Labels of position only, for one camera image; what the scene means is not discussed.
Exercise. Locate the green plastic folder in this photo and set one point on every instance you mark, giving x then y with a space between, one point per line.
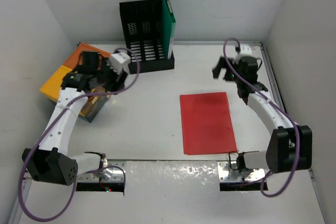
168 28

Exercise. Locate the black file organizer rack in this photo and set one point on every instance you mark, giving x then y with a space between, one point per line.
143 30

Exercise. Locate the smoky yellow cabinet drawer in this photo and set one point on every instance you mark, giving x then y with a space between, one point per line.
85 108

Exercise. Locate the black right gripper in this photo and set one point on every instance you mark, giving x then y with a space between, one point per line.
221 64

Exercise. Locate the red plastic folder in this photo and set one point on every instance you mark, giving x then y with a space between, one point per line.
206 124

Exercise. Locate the clear smoky drawer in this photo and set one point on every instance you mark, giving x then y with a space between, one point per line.
95 105

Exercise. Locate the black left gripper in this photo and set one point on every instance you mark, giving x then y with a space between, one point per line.
117 82

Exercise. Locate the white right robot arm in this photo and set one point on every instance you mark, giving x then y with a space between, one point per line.
290 145

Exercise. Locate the yellow drawer cabinet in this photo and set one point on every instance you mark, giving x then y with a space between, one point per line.
50 89

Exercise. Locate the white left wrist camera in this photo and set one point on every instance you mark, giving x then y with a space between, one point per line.
120 61

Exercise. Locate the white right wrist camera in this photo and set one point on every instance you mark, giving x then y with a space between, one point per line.
243 50

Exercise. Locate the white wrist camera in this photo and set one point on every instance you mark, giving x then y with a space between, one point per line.
243 50
120 61

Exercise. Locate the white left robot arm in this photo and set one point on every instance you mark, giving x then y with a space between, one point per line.
49 161

